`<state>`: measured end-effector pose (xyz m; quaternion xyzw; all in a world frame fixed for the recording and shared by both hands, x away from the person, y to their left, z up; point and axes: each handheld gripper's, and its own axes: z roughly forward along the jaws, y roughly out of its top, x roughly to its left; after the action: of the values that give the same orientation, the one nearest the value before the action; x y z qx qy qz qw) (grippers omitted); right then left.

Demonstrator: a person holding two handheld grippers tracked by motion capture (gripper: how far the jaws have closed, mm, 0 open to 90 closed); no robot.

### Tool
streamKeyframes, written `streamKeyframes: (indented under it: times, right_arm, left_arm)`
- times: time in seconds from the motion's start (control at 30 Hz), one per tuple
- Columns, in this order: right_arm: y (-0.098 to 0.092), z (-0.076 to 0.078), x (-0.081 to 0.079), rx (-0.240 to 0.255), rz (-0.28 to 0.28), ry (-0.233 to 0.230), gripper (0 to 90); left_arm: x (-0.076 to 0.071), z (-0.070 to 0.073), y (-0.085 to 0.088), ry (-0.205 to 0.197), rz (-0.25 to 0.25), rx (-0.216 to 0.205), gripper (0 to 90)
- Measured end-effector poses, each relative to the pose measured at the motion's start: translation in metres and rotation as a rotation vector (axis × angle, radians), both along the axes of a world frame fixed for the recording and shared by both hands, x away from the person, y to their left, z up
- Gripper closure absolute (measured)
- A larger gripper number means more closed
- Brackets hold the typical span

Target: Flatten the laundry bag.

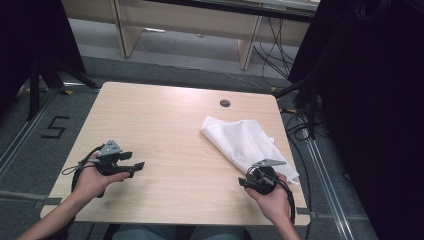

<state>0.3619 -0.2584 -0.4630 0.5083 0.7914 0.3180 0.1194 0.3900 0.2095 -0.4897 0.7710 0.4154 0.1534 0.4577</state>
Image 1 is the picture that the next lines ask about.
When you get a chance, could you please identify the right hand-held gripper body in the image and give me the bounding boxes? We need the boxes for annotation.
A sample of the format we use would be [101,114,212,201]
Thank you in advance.
[245,159,288,196]

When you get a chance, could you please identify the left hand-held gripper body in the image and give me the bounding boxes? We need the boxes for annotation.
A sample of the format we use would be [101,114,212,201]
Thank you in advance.
[94,139,132,178]

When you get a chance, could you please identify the white cloth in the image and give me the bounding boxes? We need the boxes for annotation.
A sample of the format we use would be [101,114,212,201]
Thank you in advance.
[199,115,300,186]

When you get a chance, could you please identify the person's right hand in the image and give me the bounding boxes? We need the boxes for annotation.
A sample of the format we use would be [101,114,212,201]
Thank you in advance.
[245,172,292,225]

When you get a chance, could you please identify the person's left hand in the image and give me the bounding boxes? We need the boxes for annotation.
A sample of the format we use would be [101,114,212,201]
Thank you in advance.
[72,153,131,200]

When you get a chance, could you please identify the grey tape strip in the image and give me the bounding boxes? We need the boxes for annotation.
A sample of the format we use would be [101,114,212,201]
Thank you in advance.
[0,189,63,210]
[295,206,318,220]

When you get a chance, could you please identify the person's left leg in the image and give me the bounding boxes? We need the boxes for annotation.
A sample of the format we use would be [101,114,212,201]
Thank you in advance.
[111,224,178,240]

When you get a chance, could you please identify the black metal stand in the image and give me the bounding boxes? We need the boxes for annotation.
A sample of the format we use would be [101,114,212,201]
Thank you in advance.
[25,54,102,122]
[273,75,322,140]

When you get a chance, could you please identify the black curtain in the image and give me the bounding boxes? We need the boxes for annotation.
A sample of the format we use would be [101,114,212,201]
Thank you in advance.
[288,0,424,240]
[0,0,87,116]

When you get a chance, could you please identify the light wooden desk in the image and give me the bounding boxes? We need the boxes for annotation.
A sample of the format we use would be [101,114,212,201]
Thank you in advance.
[61,0,322,71]

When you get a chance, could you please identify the right hand-held gripper black cable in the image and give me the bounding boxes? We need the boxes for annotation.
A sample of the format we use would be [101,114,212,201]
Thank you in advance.
[272,175,297,225]

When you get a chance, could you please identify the black floor cables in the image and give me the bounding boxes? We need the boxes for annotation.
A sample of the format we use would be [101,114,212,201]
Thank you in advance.
[280,106,315,240]

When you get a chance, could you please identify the metal floor rail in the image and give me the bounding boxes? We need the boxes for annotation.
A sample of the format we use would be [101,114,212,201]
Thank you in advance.
[0,89,60,179]
[301,128,355,240]

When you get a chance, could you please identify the bundle of black hanging cables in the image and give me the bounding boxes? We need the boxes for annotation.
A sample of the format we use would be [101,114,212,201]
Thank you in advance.
[252,16,298,88]

